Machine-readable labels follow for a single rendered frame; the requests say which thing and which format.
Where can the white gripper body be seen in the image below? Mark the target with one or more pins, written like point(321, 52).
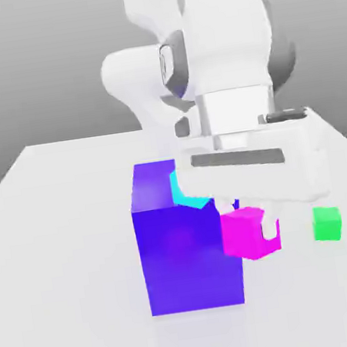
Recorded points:
point(255, 180)

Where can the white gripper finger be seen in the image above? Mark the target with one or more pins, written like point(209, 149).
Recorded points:
point(225, 207)
point(269, 225)

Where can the small magenta cube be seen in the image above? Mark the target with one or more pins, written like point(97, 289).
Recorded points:
point(242, 235)

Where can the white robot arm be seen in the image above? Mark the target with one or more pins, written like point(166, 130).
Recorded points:
point(227, 44)

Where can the small cyan cube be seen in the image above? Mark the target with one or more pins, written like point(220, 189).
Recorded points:
point(193, 201)

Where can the small green cube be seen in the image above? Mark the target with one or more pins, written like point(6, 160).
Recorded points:
point(326, 223)

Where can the large purple box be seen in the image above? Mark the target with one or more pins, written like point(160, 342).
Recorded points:
point(184, 252)

